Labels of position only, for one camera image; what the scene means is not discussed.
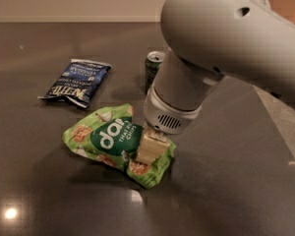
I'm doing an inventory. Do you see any blue kettle chip bag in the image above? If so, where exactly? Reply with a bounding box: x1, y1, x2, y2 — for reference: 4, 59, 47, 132
39, 59, 112, 108

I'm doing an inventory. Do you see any green soda can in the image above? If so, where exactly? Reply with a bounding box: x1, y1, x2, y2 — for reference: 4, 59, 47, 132
145, 51, 165, 90

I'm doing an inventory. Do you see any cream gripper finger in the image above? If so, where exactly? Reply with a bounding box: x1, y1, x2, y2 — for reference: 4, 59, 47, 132
136, 127, 170, 164

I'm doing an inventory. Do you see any green rice chip bag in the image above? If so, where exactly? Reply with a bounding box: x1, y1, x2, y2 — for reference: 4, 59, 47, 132
62, 103, 176, 189

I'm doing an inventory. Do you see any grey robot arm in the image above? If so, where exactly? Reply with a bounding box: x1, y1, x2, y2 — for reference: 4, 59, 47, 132
137, 0, 295, 164

